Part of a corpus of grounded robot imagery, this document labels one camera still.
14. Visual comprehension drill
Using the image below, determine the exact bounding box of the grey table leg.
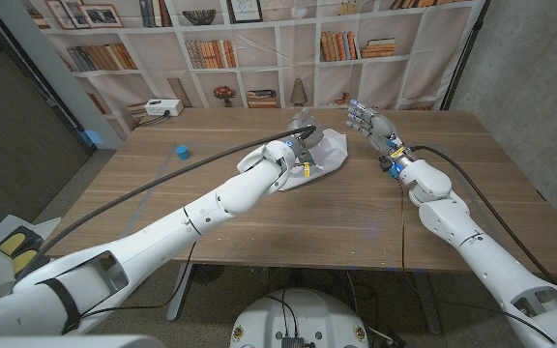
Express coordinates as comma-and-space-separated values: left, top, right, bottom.
165, 263, 193, 321
413, 270, 443, 335

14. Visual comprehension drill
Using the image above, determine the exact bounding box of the black backdrop stand pole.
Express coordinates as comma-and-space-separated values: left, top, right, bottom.
440, 0, 492, 111

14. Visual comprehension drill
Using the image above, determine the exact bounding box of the printed bookshelf backdrop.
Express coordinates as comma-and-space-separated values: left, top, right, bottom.
19, 0, 487, 141

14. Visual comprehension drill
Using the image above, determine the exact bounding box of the white floor mat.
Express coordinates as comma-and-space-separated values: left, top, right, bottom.
0, 214, 62, 291

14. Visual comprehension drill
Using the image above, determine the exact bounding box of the white cloth napkin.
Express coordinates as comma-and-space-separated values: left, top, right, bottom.
278, 126, 349, 192

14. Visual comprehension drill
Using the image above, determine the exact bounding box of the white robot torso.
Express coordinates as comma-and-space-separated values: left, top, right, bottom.
229, 288, 370, 348

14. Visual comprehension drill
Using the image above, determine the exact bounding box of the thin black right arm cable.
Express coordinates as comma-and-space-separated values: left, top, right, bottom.
397, 178, 557, 345

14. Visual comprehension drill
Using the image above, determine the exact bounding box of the black yellow foot pedal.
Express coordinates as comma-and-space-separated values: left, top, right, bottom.
0, 225, 44, 257
11, 244, 51, 280

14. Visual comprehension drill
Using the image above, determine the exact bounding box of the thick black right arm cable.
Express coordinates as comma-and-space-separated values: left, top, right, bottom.
409, 145, 554, 283

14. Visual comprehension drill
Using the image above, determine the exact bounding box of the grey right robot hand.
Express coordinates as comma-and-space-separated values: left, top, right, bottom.
345, 99, 418, 178

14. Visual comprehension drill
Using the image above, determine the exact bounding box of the black power strip cable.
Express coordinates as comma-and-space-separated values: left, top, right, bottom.
135, 110, 171, 128

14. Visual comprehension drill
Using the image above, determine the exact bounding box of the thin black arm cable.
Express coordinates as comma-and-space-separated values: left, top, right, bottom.
397, 178, 557, 345
77, 241, 198, 320

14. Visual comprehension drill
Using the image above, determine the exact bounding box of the white power strip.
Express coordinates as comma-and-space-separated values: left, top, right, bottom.
144, 99, 185, 118

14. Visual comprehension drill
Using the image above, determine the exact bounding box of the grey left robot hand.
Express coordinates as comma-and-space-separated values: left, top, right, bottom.
285, 108, 326, 163

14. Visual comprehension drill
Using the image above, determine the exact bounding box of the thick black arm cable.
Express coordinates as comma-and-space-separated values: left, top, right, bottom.
409, 145, 554, 283
15, 124, 318, 289

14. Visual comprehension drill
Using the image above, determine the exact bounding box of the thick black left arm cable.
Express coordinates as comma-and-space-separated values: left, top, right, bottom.
15, 124, 318, 289

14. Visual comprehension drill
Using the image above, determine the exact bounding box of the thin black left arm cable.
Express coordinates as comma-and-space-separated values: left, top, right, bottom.
77, 241, 198, 320

